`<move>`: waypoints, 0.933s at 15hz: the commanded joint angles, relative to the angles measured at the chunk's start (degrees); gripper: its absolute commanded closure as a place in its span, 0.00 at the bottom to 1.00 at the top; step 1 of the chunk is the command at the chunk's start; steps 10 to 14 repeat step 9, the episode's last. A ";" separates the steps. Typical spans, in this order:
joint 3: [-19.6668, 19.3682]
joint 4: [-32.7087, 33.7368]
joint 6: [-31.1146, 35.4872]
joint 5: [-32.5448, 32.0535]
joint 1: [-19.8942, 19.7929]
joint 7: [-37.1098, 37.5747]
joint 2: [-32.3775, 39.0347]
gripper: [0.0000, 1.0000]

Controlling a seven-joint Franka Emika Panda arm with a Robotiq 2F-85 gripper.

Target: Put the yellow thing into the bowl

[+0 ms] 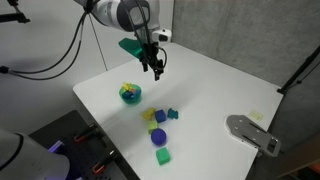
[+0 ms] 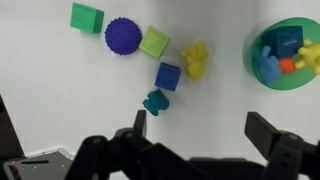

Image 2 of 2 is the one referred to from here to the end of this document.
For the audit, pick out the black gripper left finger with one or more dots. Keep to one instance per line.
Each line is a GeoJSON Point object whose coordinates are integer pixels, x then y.
{"type": "Point", "coordinates": [126, 150]}

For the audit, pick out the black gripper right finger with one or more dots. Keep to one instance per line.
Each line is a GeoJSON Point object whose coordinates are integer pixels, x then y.
{"type": "Point", "coordinates": [283, 150]}

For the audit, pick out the yellow star-shaped toy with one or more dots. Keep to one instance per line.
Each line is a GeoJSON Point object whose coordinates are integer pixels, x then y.
{"type": "Point", "coordinates": [311, 55]}

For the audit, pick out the green translucent bowl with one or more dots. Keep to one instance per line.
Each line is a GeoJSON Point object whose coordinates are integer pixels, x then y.
{"type": "Point", "coordinates": [293, 81]}

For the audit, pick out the teal rubber toy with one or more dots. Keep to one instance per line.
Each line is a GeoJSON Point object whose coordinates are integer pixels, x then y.
{"type": "Point", "coordinates": [156, 101]}

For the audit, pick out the blue embossed cube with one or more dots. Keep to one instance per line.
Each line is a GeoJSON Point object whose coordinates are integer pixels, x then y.
{"type": "Point", "coordinates": [167, 76]}

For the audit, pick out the light blue rubber toy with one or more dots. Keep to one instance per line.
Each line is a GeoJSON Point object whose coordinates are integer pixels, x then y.
{"type": "Point", "coordinates": [269, 66]}

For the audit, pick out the orange rubber toy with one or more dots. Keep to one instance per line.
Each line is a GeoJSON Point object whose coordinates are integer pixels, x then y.
{"type": "Point", "coordinates": [286, 65]}

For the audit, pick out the grey metal plate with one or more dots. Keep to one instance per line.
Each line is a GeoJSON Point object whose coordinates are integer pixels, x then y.
{"type": "Point", "coordinates": [40, 165]}

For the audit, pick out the dark blue cube with print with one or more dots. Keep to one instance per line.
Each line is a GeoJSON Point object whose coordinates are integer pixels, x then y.
{"type": "Point", "coordinates": [285, 41]}

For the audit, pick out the lime green cube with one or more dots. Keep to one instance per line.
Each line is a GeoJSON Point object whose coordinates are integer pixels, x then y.
{"type": "Point", "coordinates": [154, 41]}

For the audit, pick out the purple bumpy ball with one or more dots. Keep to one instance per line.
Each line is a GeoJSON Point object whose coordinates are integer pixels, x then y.
{"type": "Point", "coordinates": [123, 36]}

